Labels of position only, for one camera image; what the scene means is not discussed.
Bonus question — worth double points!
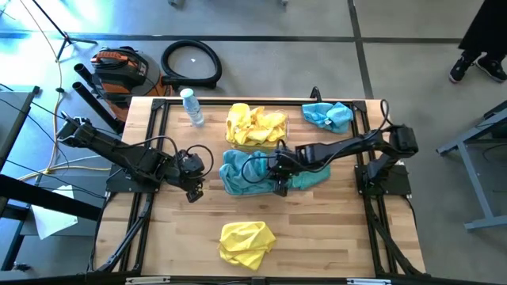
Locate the silver metal bracket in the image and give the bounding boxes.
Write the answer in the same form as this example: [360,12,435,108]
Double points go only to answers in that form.
[125,276,171,285]
[347,278,393,285]

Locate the teal cloths in centre bin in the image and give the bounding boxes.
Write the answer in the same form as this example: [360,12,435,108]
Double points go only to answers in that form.
[212,150,283,197]

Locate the yellow cloths in top bin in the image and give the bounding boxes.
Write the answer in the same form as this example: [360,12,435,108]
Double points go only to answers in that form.
[224,108,290,154]

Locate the person's shoe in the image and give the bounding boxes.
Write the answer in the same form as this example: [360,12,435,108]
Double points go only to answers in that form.
[448,55,475,85]
[475,55,507,83]

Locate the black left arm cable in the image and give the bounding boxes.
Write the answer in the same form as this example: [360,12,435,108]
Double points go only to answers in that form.
[185,143,215,178]

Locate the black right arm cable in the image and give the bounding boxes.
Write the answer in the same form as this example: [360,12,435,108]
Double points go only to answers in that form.
[240,153,280,185]

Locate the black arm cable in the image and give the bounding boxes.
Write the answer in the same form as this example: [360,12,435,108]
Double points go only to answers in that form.
[185,143,215,178]
[240,153,280,185]

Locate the white paper sheet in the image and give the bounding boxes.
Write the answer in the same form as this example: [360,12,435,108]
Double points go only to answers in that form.
[30,184,79,241]

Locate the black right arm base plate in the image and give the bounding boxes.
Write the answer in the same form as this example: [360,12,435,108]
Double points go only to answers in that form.
[354,163,413,196]

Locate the orange and black shop vacuum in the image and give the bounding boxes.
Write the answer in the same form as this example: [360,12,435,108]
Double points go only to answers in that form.
[90,46,174,120]

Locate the black rig base bar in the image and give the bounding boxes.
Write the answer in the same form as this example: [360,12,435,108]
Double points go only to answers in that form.
[0,272,507,285]

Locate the black vacuum hose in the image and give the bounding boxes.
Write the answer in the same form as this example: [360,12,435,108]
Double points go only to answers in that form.
[160,38,223,90]

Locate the dark grey side desk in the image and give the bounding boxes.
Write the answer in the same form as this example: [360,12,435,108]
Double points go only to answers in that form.
[0,85,41,162]

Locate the person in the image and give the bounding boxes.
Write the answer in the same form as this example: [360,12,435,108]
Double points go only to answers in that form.
[458,0,507,55]

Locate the clear plastic water bottle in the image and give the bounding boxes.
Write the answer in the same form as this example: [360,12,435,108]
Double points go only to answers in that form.
[179,87,206,128]

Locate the yellow cable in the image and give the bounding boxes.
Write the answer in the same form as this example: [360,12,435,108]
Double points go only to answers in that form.
[17,0,112,182]

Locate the black aluminium table frame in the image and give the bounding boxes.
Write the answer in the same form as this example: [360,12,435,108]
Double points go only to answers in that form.
[87,97,427,278]

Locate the black stand frame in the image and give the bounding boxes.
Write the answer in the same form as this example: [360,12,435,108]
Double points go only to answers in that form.
[0,173,103,274]

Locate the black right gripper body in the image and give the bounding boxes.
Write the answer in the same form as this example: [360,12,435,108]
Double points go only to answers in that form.
[268,148,304,185]

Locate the grey metal stand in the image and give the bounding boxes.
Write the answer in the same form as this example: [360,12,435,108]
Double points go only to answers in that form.
[435,99,507,232]

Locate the black vacuum tube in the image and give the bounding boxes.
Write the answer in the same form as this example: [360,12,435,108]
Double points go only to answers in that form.
[71,81,127,135]
[73,62,98,90]

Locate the black tripod stand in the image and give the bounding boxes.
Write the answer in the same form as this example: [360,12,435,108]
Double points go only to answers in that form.
[31,0,99,61]

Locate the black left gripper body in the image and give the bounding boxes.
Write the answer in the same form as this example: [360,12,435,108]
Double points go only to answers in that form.
[173,149,207,192]

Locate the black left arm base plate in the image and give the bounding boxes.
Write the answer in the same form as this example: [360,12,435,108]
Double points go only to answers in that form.
[105,168,164,194]

